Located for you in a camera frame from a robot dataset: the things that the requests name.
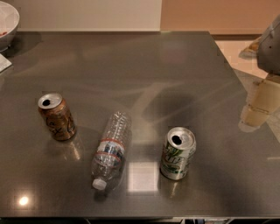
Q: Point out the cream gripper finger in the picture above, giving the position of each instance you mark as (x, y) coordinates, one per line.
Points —
(262, 101)

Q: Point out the clear plastic water bottle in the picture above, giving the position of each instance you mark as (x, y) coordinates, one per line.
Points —
(110, 154)

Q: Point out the white bowl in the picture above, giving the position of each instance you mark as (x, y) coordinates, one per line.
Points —
(9, 21)

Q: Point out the orange soda can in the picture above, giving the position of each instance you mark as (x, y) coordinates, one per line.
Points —
(57, 116)

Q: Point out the white paper sheet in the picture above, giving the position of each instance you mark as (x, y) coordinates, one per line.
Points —
(4, 63)

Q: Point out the green and white soda can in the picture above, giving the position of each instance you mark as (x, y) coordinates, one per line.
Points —
(178, 150)

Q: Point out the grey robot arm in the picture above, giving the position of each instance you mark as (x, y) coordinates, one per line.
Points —
(267, 49)

